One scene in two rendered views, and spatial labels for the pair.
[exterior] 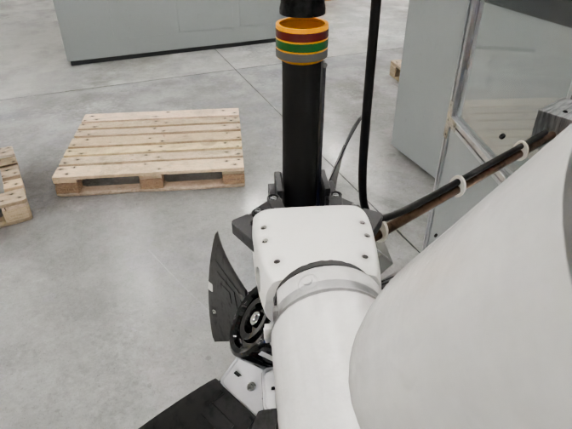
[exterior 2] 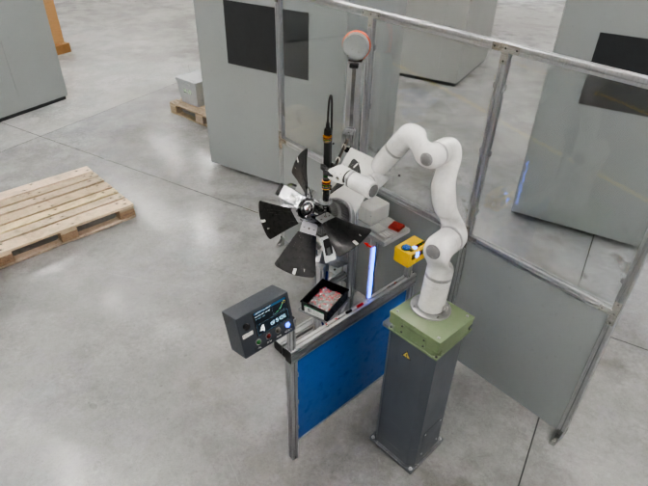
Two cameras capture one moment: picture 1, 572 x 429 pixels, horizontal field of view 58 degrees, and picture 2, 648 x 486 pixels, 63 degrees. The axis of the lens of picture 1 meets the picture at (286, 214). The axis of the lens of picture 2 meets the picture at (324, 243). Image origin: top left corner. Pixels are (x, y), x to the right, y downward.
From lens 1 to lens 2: 2.22 m
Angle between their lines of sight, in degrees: 31
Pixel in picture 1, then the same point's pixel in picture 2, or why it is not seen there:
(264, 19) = (38, 86)
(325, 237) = (342, 169)
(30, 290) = (51, 323)
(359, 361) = (374, 165)
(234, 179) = (128, 213)
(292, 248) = (340, 172)
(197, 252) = (142, 262)
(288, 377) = (356, 182)
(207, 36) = not seen: outside the picture
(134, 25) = not seen: outside the picture
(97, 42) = not seen: outside the picture
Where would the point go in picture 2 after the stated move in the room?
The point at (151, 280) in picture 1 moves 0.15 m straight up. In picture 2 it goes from (128, 286) to (124, 271)
